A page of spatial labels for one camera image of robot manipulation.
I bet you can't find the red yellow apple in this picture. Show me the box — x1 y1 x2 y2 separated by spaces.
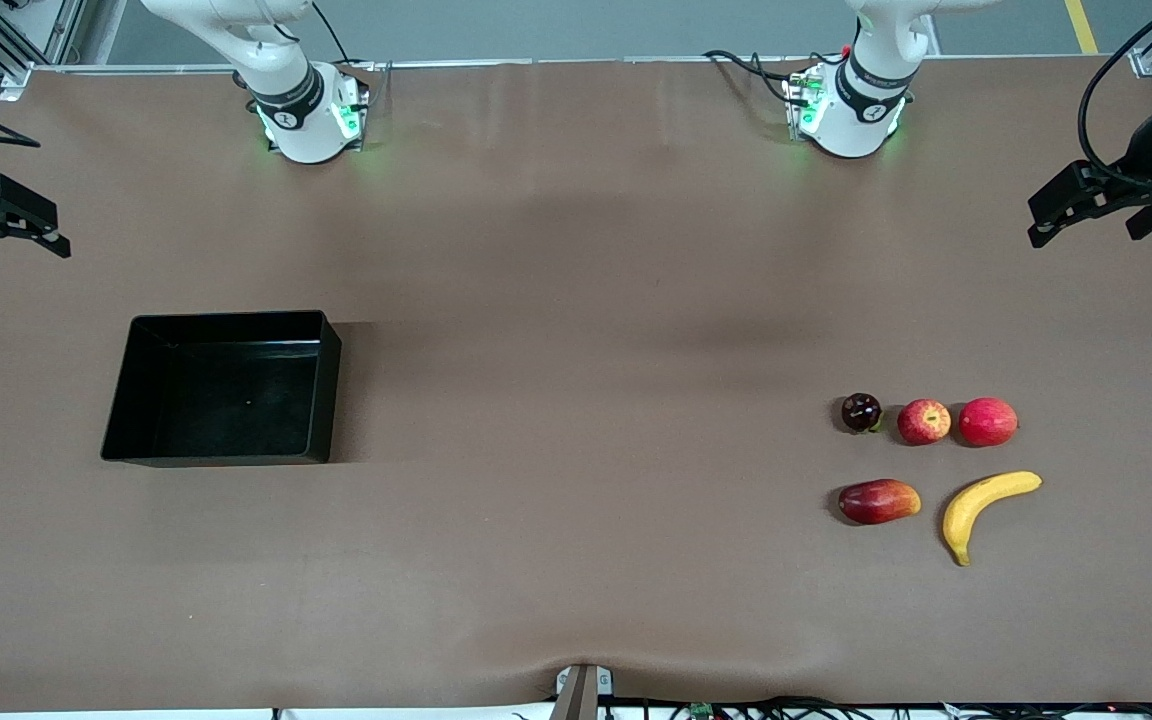
897 398 952 447

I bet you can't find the black plastic box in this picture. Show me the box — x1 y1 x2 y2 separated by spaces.
101 310 343 468

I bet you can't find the yellow banana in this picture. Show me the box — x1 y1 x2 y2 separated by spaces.
942 471 1044 568

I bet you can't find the plain red peach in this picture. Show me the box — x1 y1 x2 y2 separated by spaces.
958 397 1020 448

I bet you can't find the dark red plum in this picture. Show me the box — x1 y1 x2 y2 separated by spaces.
841 392 884 435

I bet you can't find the red orange mango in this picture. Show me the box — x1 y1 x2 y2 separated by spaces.
838 478 923 527

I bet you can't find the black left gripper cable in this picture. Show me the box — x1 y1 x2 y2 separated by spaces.
1079 0 1152 193

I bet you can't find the black left arm base cable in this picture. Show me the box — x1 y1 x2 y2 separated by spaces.
704 48 817 106

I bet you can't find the black arm base cable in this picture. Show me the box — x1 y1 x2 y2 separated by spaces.
311 0 377 101
704 48 817 106

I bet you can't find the black right arm base cable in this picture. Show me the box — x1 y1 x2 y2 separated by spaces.
311 0 377 101

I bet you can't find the silver table edge rail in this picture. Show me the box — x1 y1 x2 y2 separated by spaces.
31 55 1137 76

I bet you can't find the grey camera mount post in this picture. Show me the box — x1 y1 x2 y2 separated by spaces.
548 663 615 720

